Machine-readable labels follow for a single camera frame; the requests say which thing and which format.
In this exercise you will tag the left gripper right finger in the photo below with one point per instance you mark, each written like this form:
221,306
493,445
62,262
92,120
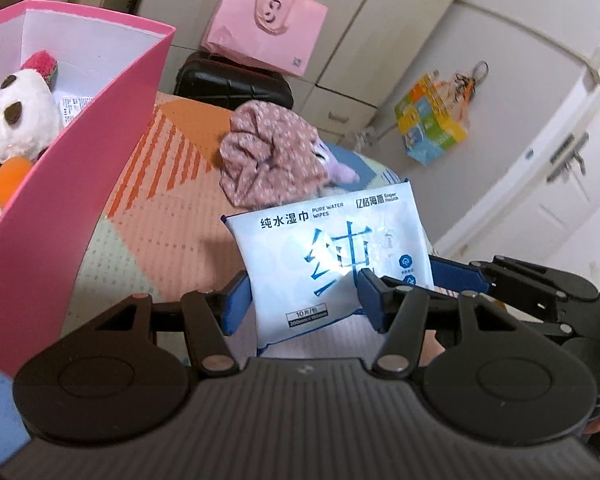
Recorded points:
399,312

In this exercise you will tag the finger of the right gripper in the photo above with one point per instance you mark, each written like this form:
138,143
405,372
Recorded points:
457,277

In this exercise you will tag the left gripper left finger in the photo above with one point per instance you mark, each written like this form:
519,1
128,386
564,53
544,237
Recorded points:
210,317

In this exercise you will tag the large wet wipes pack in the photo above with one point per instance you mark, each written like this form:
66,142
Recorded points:
303,259

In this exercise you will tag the purple kuromi plush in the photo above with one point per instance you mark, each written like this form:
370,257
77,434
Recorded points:
340,177

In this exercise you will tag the pink floral cloth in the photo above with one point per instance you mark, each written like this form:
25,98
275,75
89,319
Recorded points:
268,157

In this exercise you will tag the small tissue pack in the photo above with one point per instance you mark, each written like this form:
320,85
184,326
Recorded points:
71,106

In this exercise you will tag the white panda plush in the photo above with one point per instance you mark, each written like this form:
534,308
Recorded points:
29,117

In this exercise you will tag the red strawberry plush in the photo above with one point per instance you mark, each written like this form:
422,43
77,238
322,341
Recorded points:
44,64

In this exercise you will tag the white door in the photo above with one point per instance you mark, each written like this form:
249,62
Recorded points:
521,215

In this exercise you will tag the colourful paper gift bag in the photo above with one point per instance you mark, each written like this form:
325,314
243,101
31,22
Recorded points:
432,117

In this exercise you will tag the black suitcase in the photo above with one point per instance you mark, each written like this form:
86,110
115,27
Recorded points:
211,79

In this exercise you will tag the beige wardrobe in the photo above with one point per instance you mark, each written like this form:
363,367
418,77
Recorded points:
343,57

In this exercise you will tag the pink storage box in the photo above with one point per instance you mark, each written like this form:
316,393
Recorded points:
115,60

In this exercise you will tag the pink tote bag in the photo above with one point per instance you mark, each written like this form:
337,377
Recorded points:
277,35

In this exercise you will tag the metal door handle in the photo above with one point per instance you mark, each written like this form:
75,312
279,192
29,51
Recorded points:
568,154

